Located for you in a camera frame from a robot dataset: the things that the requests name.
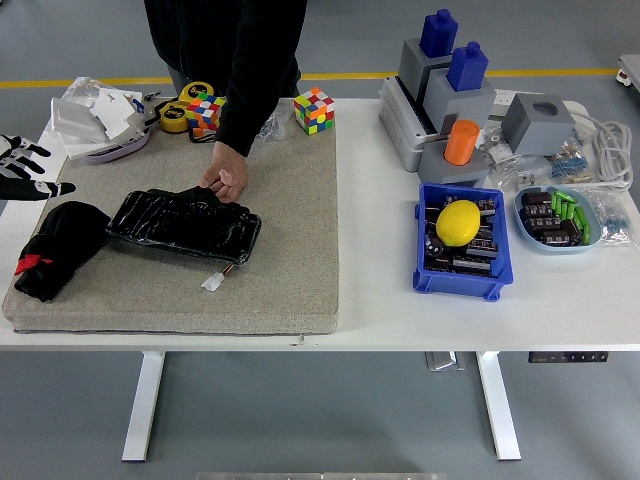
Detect person's left hand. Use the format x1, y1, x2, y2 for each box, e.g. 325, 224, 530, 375
198, 141, 249, 204

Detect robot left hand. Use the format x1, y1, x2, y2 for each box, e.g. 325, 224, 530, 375
0, 133, 77, 202

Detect black rag with red tag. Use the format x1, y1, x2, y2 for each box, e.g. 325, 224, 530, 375
13, 200, 112, 303

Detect black table control panel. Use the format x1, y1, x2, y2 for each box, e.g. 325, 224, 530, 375
528, 351, 610, 363

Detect colourful puzzle cube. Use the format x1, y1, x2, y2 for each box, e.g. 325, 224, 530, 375
293, 86, 336, 136
186, 93, 227, 139

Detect small clear bag of screws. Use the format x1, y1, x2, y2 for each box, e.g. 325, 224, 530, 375
257, 107, 294, 143

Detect yellow tape measure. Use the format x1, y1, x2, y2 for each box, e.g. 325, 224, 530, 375
158, 100, 191, 134
178, 81, 216, 106

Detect grey-brown mat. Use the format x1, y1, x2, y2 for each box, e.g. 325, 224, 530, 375
1, 97, 341, 336

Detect small black clip tool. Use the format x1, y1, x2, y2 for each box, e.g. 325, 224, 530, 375
130, 90, 169, 129

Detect purple-rimmed white plate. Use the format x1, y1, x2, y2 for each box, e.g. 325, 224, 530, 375
64, 127, 152, 165

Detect crumpled clear plastic bag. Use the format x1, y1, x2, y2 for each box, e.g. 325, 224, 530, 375
62, 76, 119, 109

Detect white torn cardboard sheet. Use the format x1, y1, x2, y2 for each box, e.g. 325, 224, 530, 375
92, 89, 145, 141

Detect person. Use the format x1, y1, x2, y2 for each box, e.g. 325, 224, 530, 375
143, 0, 309, 159

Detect light grey junction box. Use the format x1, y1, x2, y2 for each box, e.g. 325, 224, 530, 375
378, 75, 436, 174

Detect low grey block holder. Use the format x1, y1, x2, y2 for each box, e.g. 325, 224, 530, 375
417, 141, 492, 189

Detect orange cylinder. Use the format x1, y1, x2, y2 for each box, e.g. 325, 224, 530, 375
443, 118, 481, 167

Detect yellow lemon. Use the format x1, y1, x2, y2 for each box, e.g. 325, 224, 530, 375
435, 199, 482, 247

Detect white table leg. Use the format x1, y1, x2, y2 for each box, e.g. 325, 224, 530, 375
474, 350, 523, 462
121, 350, 167, 463

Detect blue bottle-shaped block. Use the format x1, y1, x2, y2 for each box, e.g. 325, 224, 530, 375
418, 8, 460, 57
446, 41, 490, 92

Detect blue plastic bin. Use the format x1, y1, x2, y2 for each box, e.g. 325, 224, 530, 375
412, 182, 515, 302

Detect clear bag of white parts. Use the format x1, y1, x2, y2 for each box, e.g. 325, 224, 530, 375
477, 127, 516, 166

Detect white power strip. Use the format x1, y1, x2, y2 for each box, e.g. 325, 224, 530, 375
492, 88, 587, 121

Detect clear bag with white plug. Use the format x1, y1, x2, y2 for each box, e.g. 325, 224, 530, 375
487, 152, 556, 194

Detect grey block with round hole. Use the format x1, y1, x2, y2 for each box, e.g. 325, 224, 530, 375
501, 92, 578, 156

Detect light blue oval dish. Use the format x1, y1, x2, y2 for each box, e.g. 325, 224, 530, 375
514, 185, 603, 256

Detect clear bag of blue resistors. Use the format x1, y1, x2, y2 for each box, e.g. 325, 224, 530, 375
582, 187, 626, 249
549, 134, 596, 184

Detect white cart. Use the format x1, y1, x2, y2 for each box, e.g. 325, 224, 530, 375
615, 53, 640, 94

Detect white connector with wires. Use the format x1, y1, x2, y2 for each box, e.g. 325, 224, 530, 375
201, 264, 236, 292

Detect silver metal bracket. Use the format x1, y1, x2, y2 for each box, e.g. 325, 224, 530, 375
424, 351, 467, 372

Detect white power cable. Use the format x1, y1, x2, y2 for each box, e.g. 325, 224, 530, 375
569, 112, 635, 191

